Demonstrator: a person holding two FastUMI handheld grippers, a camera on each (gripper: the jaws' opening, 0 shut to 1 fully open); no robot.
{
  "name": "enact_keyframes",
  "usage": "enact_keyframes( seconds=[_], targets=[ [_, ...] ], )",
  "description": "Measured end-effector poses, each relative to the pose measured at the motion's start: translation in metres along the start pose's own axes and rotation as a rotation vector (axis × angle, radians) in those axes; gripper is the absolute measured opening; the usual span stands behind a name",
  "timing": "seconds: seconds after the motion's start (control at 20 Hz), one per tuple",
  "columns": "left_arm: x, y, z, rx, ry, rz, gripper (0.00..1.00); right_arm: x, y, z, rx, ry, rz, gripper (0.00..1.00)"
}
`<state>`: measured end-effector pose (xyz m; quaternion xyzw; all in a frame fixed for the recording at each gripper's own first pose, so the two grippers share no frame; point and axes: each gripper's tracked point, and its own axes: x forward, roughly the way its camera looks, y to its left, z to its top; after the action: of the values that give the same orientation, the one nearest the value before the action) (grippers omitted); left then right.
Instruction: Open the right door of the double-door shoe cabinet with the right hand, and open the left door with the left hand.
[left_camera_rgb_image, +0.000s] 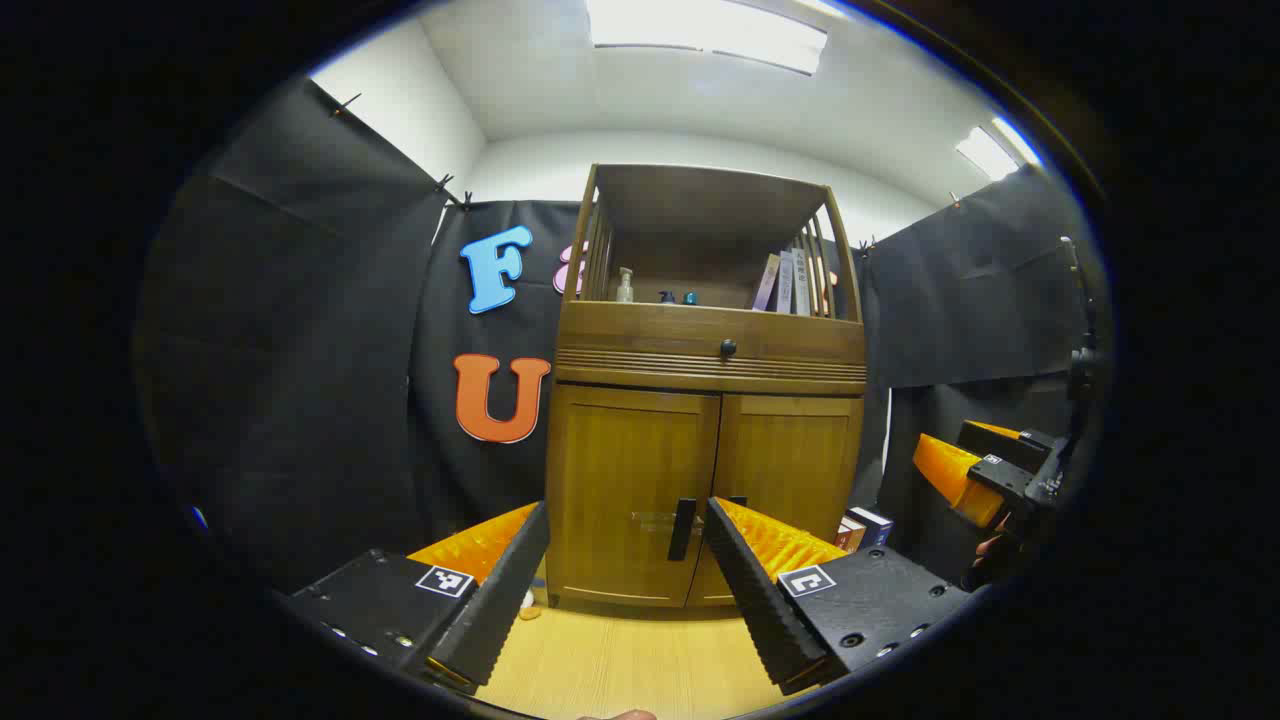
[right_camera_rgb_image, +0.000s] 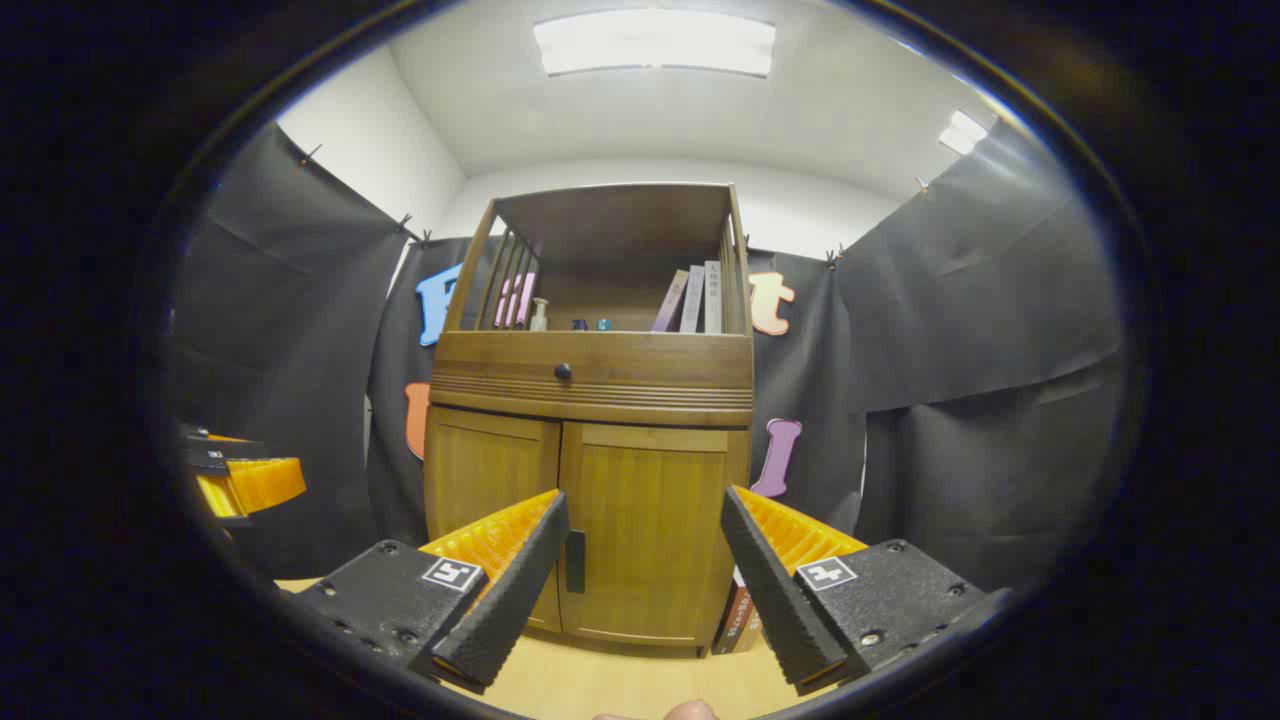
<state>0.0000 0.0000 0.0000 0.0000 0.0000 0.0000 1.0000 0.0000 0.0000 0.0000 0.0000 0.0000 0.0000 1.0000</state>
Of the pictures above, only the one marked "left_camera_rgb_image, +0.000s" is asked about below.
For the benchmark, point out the wooden drawer with black knob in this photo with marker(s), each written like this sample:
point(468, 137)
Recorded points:
point(640, 325)

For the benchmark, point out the navy blue book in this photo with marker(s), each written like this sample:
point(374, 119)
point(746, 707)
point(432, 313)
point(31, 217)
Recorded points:
point(872, 523)

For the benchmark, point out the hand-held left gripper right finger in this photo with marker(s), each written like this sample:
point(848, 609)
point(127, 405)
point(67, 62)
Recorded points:
point(760, 600)

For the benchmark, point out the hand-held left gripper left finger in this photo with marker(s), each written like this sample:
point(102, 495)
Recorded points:
point(495, 610)

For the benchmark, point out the wooden shoe cabinet door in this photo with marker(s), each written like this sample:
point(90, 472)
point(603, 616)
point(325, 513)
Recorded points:
point(790, 460)
point(620, 470)

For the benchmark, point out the red-brown book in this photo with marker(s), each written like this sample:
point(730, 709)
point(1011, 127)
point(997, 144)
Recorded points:
point(846, 538)

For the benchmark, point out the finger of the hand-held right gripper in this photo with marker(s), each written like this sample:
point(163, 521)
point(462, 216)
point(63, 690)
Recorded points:
point(1000, 480)
point(1010, 445)

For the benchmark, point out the black backdrop cloth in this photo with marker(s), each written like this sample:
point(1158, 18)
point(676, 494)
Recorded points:
point(300, 350)

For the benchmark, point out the white upright book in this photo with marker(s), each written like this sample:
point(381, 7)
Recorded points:
point(785, 283)

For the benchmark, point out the grey upright book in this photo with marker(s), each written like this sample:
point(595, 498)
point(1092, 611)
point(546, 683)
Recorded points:
point(801, 283)

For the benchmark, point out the clear pump bottle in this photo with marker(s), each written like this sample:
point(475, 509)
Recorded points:
point(624, 288)

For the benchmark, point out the small ceiling light panel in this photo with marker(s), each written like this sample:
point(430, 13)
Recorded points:
point(1018, 142)
point(985, 153)

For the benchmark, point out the large ceiling light panel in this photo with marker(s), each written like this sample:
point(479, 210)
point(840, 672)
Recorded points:
point(705, 35)

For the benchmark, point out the wooden double-door shoe cabinet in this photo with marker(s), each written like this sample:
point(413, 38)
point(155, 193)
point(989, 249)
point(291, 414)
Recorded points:
point(700, 200)

